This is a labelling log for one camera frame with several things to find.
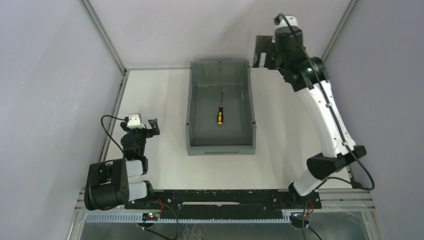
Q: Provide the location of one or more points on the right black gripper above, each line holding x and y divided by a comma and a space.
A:
262, 50

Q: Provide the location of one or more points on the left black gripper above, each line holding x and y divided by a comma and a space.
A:
142, 130

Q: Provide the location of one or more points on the yellow black handled screwdriver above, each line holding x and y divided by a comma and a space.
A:
220, 115

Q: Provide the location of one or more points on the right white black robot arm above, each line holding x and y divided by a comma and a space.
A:
309, 79

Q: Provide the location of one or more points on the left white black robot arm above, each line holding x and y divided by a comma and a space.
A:
109, 184

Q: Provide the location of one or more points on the grey plastic storage bin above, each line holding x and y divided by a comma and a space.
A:
207, 80

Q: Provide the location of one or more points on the left controller board with leds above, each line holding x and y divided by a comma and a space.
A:
150, 216

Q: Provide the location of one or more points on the right controller board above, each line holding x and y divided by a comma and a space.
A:
298, 216

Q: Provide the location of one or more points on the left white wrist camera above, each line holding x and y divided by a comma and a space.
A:
135, 121

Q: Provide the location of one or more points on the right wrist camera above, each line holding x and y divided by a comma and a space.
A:
282, 21

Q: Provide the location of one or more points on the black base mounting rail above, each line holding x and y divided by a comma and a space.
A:
227, 205

